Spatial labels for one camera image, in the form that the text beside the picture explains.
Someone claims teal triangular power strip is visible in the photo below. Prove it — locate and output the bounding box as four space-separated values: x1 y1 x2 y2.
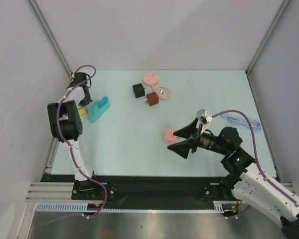
87 101 110 123

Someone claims yellow plug adapter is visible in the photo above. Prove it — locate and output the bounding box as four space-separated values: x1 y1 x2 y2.
78 108 88 117

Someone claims blue plug adapter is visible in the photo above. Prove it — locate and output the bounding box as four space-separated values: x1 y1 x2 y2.
97 96 108 108

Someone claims pink cube adapter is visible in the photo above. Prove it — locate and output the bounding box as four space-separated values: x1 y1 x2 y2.
164 129 180 145

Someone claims dark red cube adapter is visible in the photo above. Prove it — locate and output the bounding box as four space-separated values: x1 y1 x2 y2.
145 92 159 107

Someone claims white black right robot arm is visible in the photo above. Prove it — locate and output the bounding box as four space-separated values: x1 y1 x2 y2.
167 116 299 239

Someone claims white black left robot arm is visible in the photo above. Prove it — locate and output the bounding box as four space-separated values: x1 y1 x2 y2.
47 72 93 182

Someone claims black cube adapter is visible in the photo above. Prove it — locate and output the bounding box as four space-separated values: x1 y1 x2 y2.
132 83 145 99

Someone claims pink round power strip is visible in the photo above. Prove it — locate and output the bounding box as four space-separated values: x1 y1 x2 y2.
142 72 159 87

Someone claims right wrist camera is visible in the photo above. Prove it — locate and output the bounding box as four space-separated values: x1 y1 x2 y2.
196 109 213 133

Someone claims pink coiled cable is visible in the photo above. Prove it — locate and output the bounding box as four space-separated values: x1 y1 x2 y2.
151 86 172 100

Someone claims light blue power cable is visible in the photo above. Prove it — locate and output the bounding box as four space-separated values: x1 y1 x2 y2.
220 113 262 131

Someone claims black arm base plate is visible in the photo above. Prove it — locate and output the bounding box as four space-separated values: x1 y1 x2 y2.
41 174 242 211

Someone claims slotted cable duct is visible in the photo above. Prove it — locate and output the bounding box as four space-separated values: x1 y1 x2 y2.
36 202 234 214

